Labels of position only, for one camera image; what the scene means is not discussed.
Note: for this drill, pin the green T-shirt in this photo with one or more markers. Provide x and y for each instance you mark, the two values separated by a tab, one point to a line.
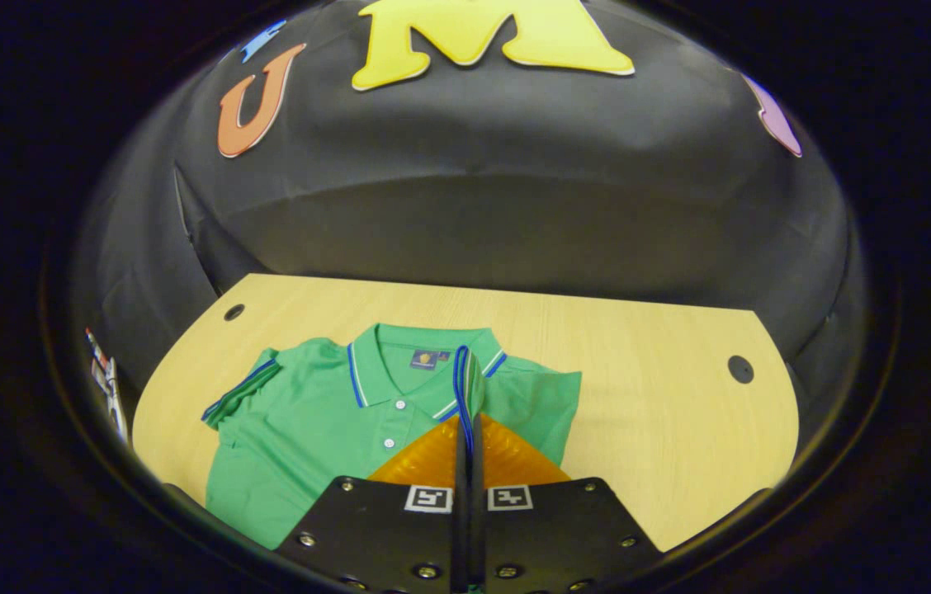
309	429

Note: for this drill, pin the person's white printed clothing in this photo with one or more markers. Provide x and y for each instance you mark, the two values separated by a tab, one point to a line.
112	396

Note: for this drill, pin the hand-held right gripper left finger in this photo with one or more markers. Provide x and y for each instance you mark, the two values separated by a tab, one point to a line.
383	528

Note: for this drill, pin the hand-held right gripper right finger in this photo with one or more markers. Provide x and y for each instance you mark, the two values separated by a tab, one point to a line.
556	528

